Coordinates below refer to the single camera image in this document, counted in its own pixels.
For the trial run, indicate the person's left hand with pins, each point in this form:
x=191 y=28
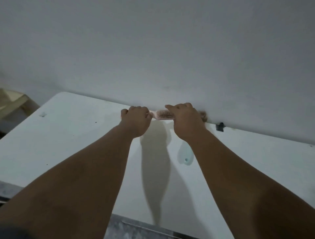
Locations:
x=135 y=122

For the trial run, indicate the person's right hand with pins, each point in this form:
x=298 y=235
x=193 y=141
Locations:
x=188 y=123

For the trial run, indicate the person's left thumb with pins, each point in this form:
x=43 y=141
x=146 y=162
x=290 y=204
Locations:
x=149 y=115

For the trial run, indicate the person's right fingers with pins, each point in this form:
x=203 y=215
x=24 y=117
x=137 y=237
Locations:
x=178 y=106

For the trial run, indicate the pink hairbrush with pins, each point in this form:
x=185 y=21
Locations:
x=163 y=114

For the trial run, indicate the person's right forearm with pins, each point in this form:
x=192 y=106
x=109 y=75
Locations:
x=246 y=187

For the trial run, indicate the person's left forearm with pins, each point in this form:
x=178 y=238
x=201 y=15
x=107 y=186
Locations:
x=73 y=182

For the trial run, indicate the brown hair clump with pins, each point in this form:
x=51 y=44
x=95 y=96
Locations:
x=203 y=116

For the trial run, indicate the black clip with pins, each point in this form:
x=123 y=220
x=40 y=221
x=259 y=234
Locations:
x=220 y=126

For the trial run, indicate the light blue plastic brush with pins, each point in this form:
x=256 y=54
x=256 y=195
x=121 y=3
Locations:
x=185 y=154

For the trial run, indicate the beige furniture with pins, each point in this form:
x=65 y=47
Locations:
x=13 y=103

